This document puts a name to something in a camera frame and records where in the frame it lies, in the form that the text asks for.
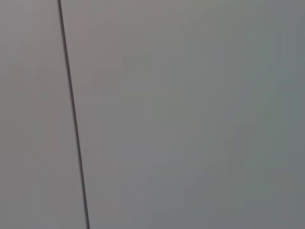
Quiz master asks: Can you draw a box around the thin dark vertical wall strip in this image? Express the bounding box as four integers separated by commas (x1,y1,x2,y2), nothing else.
57,0,91,229

